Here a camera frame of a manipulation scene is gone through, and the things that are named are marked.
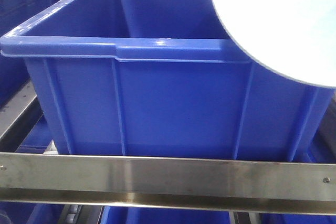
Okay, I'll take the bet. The steel side rail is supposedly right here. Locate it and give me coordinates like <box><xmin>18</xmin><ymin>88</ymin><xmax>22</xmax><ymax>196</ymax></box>
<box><xmin>1</xmin><ymin>81</ymin><xmax>43</xmax><ymax>152</ymax></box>

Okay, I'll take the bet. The blue plastic crate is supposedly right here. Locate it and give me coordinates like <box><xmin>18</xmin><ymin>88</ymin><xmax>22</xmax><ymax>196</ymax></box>
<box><xmin>0</xmin><ymin>0</ymin><xmax>85</xmax><ymax>109</ymax></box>
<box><xmin>1</xmin><ymin>0</ymin><xmax>334</xmax><ymax>162</ymax></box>

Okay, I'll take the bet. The left blue plastic crate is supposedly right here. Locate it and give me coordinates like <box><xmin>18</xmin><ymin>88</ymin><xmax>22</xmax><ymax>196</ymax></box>
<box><xmin>0</xmin><ymin>0</ymin><xmax>85</xmax><ymax>109</ymax></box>

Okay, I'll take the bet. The upper steel shelf rail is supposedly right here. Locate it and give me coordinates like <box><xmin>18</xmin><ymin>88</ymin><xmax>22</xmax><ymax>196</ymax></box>
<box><xmin>1</xmin><ymin>153</ymin><xmax>335</xmax><ymax>215</ymax></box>

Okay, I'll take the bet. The light blue plate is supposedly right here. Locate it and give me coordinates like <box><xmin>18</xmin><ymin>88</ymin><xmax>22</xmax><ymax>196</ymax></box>
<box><xmin>213</xmin><ymin>0</ymin><xmax>335</xmax><ymax>88</ymax></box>

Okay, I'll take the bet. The middle blue plastic crate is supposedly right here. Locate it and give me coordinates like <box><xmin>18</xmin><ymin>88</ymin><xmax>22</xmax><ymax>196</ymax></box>
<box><xmin>1</xmin><ymin>0</ymin><xmax>334</xmax><ymax>162</ymax></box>

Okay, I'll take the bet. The lower blue crate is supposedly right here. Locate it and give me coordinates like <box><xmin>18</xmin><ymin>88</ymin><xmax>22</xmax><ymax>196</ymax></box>
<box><xmin>100</xmin><ymin>207</ymin><xmax>230</xmax><ymax>223</ymax></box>

